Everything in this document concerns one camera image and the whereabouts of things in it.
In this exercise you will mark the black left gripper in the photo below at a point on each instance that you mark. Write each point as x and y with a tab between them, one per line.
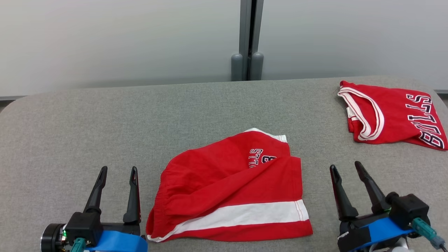
52	239

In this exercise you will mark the grey partition joint post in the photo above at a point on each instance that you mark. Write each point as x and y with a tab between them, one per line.
245	35

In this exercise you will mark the red Bulls jersey shirt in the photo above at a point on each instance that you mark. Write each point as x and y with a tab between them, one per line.
392	115

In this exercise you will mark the blue left camera bracket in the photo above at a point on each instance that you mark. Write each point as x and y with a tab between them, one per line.
119	243

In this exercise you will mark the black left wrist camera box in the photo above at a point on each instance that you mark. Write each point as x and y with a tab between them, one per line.
82	227

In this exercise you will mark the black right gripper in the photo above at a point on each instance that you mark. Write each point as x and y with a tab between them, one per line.
353	243

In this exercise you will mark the blue camera bracket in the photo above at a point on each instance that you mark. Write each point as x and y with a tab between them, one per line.
119	243
385	231

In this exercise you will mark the blue right camera bracket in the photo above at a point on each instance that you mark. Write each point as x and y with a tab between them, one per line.
385	231

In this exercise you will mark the red shorts with white stripe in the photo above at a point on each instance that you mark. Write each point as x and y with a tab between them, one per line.
227	182

